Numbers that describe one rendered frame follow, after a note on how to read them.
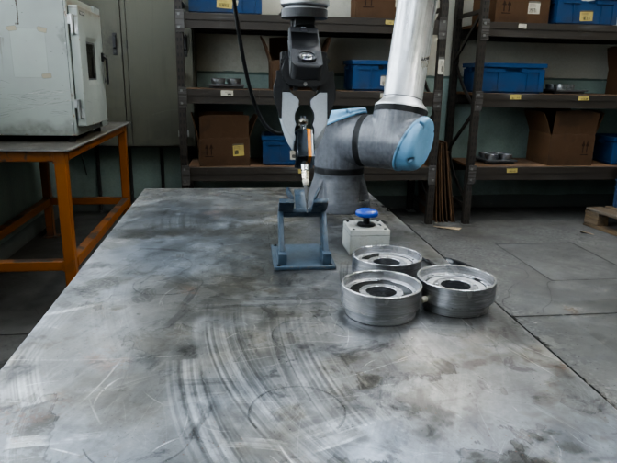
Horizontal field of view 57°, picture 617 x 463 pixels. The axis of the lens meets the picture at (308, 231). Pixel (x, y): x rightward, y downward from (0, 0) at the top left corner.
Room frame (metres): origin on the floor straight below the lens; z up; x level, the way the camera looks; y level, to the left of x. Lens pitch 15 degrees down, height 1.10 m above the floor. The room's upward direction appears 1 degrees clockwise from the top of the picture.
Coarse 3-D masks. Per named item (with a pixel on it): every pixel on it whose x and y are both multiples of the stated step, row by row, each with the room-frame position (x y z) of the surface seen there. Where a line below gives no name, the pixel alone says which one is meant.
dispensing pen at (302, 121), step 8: (304, 120) 0.93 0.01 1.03; (304, 128) 0.93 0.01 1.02; (296, 136) 0.91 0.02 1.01; (304, 136) 0.90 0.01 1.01; (296, 144) 0.91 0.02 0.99; (304, 144) 0.89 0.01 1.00; (296, 152) 0.90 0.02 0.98; (304, 152) 0.88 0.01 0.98; (296, 160) 0.89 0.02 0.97; (304, 160) 0.89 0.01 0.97; (304, 168) 0.88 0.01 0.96; (304, 176) 0.88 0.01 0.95; (304, 184) 0.87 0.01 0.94
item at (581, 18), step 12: (552, 0) 4.58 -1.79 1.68; (564, 0) 4.51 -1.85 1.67; (576, 0) 4.53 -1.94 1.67; (600, 0) 4.57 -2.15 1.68; (612, 0) 4.59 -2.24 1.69; (552, 12) 4.58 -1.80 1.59; (564, 12) 4.52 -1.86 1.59; (576, 12) 4.54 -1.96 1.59; (588, 12) 4.56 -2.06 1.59; (600, 12) 4.57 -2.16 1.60; (612, 12) 4.58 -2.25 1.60; (588, 24) 4.57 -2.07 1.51; (600, 24) 4.57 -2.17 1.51; (612, 24) 4.59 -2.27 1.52
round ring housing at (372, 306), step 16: (368, 272) 0.75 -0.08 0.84; (384, 272) 0.75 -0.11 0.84; (368, 288) 0.71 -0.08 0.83; (384, 288) 0.72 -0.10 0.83; (416, 288) 0.71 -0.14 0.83; (352, 304) 0.67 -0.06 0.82; (368, 304) 0.65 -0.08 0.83; (384, 304) 0.65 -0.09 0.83; (400, 304) 0.65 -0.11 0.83; (416, 304) 0.67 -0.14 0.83; (368, 320) 0.66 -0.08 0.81; (384, 320) 0.66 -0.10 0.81; (400, 320) 0.66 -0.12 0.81
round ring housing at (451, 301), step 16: (432, 272) 0.78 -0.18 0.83; (448, 272) 0.78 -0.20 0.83; (464, 272) 0.78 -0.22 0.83; (480, 272) 0.76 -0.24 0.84; (432, 288) 0.70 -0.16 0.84; (448, 288) 0.68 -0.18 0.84; (464, 288) 0.74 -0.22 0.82; (480, 288) 0.69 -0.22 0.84; (496, 288) 0.71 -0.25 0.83; (432, 304) 0.70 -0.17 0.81; (448, 304) 0.68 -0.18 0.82; (464, 304) 0.68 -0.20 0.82; (480, 304) 0.68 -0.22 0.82
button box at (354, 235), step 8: (344, 224) 1.00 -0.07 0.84; (352, 224) 0.99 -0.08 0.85; (360, 224) 0.98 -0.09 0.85; (368, 224) 0.97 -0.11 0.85; (376, 224) 0.99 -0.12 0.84; (384, 224) 0.99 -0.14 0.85; (344, 232) 1.00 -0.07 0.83; (352, 232) 0.95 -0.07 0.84; (360, 232) 0.95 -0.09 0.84; (368, 232) 0.95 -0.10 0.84; (376, 232) 0.95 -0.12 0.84; (384, 232) 0.95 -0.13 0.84; (344, 240) 0.99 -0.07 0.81; (352, 240) 0.95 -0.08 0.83; (360, 240) 0.95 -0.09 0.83; (368, 240) 0.95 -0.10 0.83; (376, 240) 0.95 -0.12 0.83; (384, 240) 0.95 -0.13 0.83; (352, 248) 0.95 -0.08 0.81
